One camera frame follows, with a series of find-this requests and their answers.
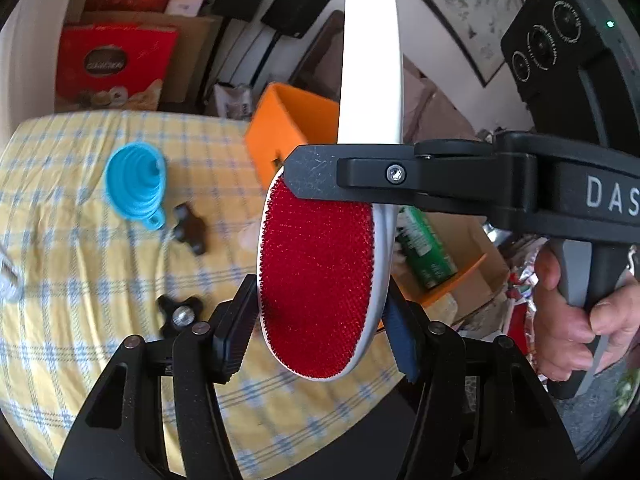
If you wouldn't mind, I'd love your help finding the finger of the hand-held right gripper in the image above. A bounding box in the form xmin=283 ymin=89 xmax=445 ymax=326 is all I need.
xmin=282 ymin=138 xmax=497 ymax=209

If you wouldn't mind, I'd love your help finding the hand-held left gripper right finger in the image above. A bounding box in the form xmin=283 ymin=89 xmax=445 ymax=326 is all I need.
xmin=382 ymin=285 xmax=583 ymax=480

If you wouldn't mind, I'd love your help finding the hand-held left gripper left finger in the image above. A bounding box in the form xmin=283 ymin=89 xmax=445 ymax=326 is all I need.
xmin=52 ymin=275 xmax=258 ymax=480

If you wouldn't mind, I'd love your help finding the orange cardboard box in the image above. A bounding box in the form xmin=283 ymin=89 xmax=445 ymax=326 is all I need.
xmin=244 ymin=82 xmax=511 ymax=311

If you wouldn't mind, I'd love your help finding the black star knob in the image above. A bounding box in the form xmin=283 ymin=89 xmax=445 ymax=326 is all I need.
xmin=171 ymin=203 xmax=208 ymax=256
xmin=156 ymin=295 xmax=205 ymax=342

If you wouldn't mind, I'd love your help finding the green toothpaste box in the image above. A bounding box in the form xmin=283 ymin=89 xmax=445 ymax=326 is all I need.
xmin=395 ymin=206 xmax=458 ymax=291

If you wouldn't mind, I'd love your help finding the white red lint brush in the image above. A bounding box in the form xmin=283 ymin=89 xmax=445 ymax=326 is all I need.
xmin=256 ymin=0 xmax=405 ymax=383

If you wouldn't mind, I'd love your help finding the blue collapsible funnel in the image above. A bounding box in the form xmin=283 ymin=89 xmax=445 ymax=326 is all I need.
xmin=105 ymin=142 xmax=168 ymax=231

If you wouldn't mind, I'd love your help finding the clear bottle red cap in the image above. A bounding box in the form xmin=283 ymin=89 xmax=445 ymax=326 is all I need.
xmin=0 ymin=247 xmax=25 ymax=303

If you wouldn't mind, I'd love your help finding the person's right hand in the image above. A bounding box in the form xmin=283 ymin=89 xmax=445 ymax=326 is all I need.
xmin=532 ymin=246 xmax=640 ymax=386

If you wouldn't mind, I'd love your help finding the open brown cardboard box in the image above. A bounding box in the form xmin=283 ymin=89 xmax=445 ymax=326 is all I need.
xmin=400 ymin=210 xmax=512 ymax=327

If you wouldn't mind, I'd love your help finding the box of glass jars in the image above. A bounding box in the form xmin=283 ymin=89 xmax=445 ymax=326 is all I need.
xmin=215 ymin=82 xmax=254 ymax=122

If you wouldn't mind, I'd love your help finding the brown sofa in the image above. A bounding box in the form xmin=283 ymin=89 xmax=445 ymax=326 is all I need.
xmin=290 ymin=10 xmax=482 ymax=147

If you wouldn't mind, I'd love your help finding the large brown sofa cushion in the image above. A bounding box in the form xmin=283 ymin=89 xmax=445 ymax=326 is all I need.
xmin=402 ymin=57 xmax=439 ymax=132

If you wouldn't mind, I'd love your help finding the black speaker stand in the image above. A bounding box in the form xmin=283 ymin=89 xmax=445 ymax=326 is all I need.
xmin=219 ymin=19 xmax=235 ymax=86
xmin=251 ymin=35 xmax=279 ymax=87

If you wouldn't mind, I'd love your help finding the yellow plaid tablecloth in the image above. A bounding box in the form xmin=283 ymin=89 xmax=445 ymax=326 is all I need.
xmin=0 ymin=110 xmax=416 ymax=477

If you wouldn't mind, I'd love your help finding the framed ink painting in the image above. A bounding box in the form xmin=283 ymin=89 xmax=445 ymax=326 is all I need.
xmin=385 ymin=0 xmax=526 ymax=86

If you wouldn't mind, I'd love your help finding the red gift box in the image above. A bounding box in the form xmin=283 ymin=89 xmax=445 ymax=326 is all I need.
xmin=54 ymin=25 xmax=180 ymax=112

